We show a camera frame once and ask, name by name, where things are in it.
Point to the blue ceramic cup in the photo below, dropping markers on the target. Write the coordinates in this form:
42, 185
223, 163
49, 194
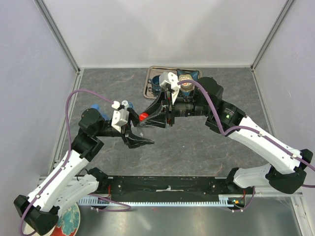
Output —
154, 82

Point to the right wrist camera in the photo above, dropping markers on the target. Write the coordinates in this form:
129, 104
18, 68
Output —
170, 80

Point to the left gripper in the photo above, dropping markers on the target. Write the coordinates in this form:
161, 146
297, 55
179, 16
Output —
133, 141

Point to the patterned small bowl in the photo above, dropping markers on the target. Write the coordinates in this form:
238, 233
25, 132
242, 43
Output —
186, 86

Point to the red bottle cap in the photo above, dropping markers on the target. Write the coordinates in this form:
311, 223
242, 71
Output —
143, 116

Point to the white cable duct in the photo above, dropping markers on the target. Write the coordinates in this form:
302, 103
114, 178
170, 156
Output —
221, 202

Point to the clear unlabelled plastic bottle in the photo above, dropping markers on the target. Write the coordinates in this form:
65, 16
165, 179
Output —
142, 130

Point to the white bowl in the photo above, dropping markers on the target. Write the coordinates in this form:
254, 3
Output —
28, 230

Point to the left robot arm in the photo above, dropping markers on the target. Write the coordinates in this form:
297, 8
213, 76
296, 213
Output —
42, 207

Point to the blue star-shaped plate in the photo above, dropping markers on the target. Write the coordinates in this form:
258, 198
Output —
194, 75

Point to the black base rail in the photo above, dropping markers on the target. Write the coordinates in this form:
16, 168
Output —
165, 189

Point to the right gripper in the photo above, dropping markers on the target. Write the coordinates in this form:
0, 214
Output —
160, 121

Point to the metal tray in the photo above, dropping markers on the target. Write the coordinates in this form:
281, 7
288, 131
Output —
150, 90

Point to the red floral plate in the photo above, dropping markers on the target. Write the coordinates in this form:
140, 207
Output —
68, 223

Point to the white bottle cap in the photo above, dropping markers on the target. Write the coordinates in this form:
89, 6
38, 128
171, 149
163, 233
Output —
125, 103

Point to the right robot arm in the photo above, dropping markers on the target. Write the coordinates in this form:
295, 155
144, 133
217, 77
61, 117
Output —
285, 168

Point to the blue tinted plastic bottle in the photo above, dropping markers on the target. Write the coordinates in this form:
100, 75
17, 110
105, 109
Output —
103, 114

